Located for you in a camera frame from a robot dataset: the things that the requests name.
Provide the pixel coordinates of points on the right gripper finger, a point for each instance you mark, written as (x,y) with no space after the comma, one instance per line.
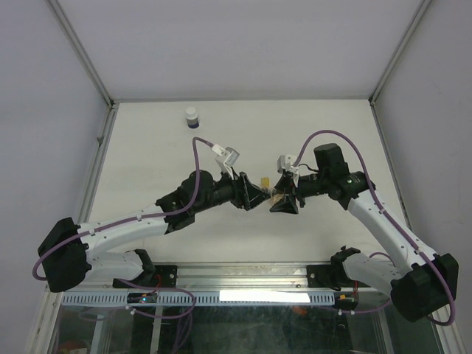
(285,203)
(285,183)

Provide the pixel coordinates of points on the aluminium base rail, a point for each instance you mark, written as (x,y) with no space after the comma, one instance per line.
(191,277)

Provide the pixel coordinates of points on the right black mount plate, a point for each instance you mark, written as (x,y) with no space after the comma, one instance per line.
(327,276)

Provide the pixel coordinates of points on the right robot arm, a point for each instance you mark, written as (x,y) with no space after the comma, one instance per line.
(416,278)

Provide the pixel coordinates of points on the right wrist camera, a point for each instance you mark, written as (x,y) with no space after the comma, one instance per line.
(286,168)

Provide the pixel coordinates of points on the black mount plate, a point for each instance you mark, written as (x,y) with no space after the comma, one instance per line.
(327,276)
(163,276)

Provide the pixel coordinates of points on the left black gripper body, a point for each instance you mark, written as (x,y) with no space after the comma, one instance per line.
(237,196)

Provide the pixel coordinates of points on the clear orange pill bottle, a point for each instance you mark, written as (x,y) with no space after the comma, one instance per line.
(275,195)

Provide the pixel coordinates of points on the white cap pill bottle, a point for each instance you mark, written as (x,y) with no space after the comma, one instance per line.
(192,117)

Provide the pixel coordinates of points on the white slotted cable duct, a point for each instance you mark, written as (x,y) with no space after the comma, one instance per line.
(112,299)

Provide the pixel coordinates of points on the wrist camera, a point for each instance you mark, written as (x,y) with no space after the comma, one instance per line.
(225,158)
(286,168)

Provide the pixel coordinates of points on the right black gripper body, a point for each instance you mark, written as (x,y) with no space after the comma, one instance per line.
(299,191)

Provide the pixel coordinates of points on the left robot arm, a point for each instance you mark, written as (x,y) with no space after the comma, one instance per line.
(75,253)

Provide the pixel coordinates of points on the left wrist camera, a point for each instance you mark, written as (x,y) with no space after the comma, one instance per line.
(225,158)

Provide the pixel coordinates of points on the left black mount plate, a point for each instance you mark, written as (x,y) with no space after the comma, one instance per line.
(163,276)

